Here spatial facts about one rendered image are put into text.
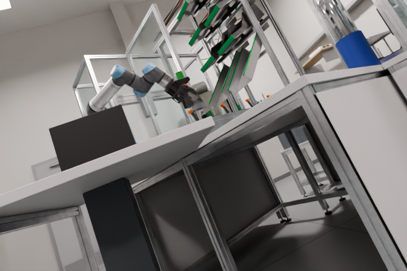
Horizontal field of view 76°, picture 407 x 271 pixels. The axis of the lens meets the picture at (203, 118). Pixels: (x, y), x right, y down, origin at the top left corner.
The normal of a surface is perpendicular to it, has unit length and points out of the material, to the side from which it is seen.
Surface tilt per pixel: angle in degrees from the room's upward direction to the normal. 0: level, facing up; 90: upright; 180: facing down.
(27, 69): 90
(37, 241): 90
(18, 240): 90
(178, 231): 90
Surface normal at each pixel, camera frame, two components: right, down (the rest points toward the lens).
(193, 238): 0.55, -0.40
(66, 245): 0.14, -0.28
